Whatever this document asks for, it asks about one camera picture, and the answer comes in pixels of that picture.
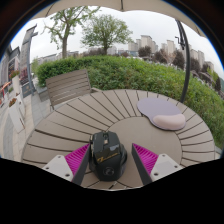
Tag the tall grey sign pillar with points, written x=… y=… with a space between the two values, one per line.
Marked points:
x=26 y=53

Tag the white planter box with flowers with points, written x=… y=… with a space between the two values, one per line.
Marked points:
x=16 y=116

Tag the green hedge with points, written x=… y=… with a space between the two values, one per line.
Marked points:
x=133 y=73

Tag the thin sparse tree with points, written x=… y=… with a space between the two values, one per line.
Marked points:
x=64 y=43

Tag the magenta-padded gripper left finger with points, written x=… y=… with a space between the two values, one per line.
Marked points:
x=76 y=160

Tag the slatted wooden chair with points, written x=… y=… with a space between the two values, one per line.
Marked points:
x=68 y=86

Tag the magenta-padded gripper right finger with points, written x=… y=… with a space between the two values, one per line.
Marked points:
x=146 y=160

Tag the purple mouse pad with wrist rest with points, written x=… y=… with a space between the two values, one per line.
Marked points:
x=153 y=108

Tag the beige patio umbrella canopy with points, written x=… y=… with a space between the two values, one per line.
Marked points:
x=83 y=3

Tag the round leafy tree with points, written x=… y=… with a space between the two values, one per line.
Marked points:
x=105 y=30

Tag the far apartment buildings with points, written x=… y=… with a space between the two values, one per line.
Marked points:
x=146 y=41

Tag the dark curved umbrella pole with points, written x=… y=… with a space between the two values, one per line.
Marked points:
x=187 y=66

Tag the black computer mouse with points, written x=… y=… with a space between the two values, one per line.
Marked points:
x=107 y=156

